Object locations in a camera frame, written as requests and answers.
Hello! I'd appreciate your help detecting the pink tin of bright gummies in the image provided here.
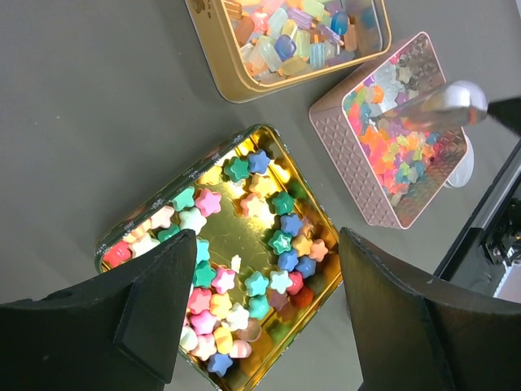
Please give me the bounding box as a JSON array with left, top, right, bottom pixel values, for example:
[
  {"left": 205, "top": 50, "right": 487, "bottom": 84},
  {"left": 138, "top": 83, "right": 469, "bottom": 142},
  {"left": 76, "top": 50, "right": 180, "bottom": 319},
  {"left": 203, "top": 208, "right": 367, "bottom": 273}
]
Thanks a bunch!
[{"left": 309, "top": 32, "right": 467, "bottom": 230}]

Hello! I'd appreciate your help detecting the gold tin of pastel gummies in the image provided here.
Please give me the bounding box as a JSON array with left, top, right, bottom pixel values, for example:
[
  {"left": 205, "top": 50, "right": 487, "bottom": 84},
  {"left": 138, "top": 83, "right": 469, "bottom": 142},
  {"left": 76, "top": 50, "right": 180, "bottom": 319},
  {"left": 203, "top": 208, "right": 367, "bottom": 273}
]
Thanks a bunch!
[{"left": 186, "top": 0, "right": 392, "bottom": 103}]

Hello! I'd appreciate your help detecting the silver metal scoop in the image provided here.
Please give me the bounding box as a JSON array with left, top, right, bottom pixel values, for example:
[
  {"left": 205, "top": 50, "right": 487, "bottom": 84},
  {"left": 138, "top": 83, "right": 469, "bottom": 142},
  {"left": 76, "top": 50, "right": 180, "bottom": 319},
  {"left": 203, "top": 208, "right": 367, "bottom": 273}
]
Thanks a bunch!
[{"left": 370, "top": 81, "right": 488, "bottom": 133}]

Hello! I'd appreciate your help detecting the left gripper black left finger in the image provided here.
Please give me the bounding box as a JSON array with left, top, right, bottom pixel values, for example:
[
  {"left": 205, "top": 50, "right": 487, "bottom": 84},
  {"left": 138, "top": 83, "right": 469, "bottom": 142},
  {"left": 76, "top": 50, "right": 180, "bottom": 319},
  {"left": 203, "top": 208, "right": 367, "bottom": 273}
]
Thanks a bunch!
[{"left": 1, "top": 230, "right": 196, "bottom": 390}]

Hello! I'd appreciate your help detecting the gold tin of star candies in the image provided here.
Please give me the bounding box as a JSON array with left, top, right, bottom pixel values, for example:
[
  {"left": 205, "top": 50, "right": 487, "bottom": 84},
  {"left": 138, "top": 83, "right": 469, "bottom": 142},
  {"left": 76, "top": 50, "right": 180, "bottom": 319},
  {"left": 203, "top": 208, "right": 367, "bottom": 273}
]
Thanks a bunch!
[{"left": 94, "top": 125, "right": 342, "bottom": 390}]

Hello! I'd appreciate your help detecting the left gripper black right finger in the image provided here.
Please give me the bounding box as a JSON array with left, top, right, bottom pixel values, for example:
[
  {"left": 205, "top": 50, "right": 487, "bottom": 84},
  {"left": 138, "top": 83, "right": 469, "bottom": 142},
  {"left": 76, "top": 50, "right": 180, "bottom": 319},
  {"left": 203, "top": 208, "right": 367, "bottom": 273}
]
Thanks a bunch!
[{"left": 339, "top": 227, "right": 520, "bottom": 390}]

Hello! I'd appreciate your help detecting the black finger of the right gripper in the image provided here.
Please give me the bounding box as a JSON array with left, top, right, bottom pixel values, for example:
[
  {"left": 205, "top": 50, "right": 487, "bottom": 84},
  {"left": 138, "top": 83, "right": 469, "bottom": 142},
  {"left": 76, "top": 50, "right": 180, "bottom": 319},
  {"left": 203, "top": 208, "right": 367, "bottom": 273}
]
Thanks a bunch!
[{"left": 487, "top": 96, "right": 521, "bottom": 137}]

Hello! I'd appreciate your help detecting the clear round jar lid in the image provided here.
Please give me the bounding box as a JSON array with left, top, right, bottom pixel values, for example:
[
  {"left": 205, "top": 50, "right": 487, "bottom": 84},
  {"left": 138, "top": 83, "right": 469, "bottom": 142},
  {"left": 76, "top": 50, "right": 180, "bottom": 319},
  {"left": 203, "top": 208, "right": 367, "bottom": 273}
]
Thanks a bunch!
[{"left": 444, "top": 136, "right": 475, "bottom": 188}]

